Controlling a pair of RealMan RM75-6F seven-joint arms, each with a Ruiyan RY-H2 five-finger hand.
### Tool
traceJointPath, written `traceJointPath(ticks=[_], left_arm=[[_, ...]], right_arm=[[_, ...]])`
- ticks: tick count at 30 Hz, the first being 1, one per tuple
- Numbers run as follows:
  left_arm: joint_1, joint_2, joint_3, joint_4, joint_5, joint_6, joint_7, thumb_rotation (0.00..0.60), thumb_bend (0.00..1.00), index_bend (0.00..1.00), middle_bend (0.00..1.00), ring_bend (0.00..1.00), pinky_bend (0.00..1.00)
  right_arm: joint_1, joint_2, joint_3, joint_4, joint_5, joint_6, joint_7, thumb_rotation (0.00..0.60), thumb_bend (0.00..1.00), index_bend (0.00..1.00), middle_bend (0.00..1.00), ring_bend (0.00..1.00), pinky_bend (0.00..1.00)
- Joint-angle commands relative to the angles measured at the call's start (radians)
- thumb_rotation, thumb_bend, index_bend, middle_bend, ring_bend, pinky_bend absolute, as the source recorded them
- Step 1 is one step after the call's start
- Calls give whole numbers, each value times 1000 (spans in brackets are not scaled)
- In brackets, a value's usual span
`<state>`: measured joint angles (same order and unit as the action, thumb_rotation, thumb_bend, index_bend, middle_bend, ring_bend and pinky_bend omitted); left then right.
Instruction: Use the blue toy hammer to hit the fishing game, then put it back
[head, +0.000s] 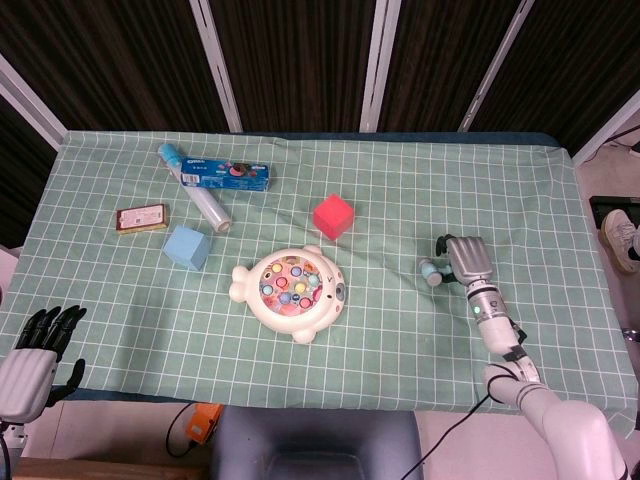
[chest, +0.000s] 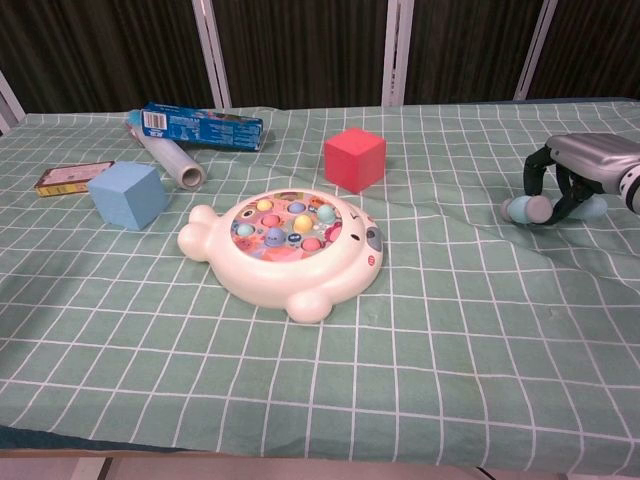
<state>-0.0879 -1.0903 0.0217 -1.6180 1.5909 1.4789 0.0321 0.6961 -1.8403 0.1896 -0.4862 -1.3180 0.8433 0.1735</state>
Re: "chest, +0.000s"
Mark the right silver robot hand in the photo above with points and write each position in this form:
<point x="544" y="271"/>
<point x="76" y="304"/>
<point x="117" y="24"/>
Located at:
<point x="590" y="157"/>

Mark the teal toy hammer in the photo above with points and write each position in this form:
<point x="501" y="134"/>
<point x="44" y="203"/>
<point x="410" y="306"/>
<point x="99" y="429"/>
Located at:
<point x="522" y="209"/>

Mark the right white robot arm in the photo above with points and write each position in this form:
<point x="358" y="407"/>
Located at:
<point x="632" y="192"/>

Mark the white fish-shaped button toy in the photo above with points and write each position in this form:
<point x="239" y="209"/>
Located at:
<point x="260" y="285"/>

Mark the green checked tablecloth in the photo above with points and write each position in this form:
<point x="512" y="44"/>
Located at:
<point x="450" y="325"/>

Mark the red foam cube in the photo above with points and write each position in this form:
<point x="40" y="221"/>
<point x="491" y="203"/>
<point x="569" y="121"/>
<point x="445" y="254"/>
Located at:
<point x="350" y="160"/>

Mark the blue cookie box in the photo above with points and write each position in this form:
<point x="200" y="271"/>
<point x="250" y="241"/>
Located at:
<point x="215" y="132"/>

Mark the clear cling film roll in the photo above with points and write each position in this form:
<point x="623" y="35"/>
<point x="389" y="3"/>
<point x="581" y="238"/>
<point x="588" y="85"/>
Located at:
<point x="170" y="155"/>

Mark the blue foam cube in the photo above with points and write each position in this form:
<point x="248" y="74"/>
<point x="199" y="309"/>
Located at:
<point x="130" y="195"/>

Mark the small brown yellow box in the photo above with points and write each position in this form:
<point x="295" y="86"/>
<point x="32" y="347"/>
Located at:
<point x="65" y="175"/>

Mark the white screen frame post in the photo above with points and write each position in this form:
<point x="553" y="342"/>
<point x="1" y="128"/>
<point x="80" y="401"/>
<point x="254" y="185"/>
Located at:
<point x="7" y="100"/>
<point x="212" y="60"/>
<point x="397" y="50"/>
<point x="535" y="50"/>

